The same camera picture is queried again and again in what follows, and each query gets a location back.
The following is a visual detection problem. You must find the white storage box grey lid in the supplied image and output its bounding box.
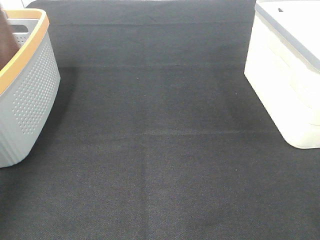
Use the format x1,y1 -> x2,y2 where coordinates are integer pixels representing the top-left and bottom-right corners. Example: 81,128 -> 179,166
244,0 -> 320,149

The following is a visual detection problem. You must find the brown microfibre towel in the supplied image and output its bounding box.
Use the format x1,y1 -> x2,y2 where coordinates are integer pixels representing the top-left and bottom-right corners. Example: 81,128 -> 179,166
0,8 -> 20,70

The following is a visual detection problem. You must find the black fabric table mat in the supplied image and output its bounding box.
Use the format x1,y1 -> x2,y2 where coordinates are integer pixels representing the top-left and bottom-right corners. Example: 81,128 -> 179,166
0,0 -> 320,240

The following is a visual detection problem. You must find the grey perforated laundry basket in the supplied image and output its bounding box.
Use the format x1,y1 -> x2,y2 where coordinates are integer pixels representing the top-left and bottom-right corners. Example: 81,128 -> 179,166
0,8 -> 61,168

